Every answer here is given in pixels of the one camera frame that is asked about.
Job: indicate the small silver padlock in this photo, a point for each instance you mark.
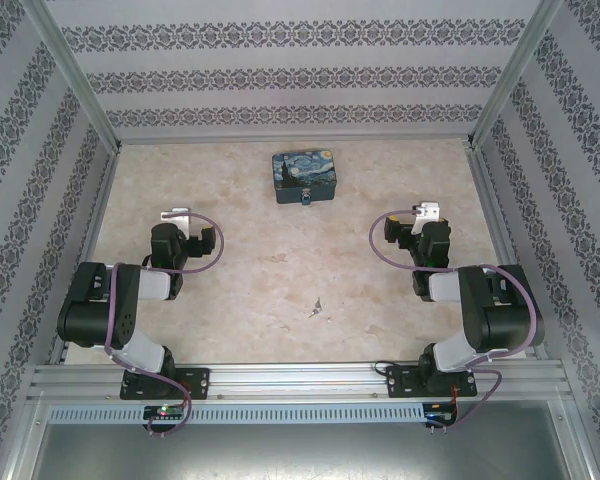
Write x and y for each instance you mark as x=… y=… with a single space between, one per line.
x=306 y=199

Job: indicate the starry night tin box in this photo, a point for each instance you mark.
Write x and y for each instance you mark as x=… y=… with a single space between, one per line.
x=302 y=170

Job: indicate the small silver key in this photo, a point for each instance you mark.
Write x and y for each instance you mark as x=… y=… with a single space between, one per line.
x=316 y=309

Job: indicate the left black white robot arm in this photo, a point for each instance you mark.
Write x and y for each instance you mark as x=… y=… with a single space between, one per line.
x=95 y=310

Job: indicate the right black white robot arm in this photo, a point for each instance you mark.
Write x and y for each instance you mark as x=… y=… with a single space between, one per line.
x=505 y=320

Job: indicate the left controller circuit board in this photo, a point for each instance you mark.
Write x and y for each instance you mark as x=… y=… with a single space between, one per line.
x=164 y=412

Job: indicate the controller circuit board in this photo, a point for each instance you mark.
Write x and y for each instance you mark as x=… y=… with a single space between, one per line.
x=440 y=412
x=164 y=412

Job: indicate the right controller circuit board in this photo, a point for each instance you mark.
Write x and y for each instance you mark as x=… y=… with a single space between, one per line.
x=440 y=412

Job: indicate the grey sheet metal panel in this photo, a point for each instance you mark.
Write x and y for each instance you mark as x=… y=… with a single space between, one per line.
x=300 y=452

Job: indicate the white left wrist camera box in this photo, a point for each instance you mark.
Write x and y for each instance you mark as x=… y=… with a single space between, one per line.
x=177 y=216

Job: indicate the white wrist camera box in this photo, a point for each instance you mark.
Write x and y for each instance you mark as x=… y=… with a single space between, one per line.
x=427 y=210
x=177 y=216

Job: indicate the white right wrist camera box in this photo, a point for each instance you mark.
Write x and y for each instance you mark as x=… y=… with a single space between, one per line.
x=427 y=210

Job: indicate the aluminium side frame rail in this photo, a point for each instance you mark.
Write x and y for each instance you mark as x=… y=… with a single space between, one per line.
x=500 y=220
x=87 y=250

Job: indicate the aluminium rear frame rail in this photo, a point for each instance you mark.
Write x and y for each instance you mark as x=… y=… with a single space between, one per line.
x=290 y=139

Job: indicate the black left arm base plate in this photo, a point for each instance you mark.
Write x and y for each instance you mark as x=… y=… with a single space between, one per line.
x=195 y=382

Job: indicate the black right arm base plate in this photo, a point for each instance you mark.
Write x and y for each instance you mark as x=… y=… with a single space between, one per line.
x=405 y=382

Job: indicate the aluminium mounting rail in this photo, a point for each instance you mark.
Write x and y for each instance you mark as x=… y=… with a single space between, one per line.
x=300 y=380

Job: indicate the aluminium frame post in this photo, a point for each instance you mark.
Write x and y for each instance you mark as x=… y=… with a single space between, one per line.
x=75 y=75
x=515 y=75

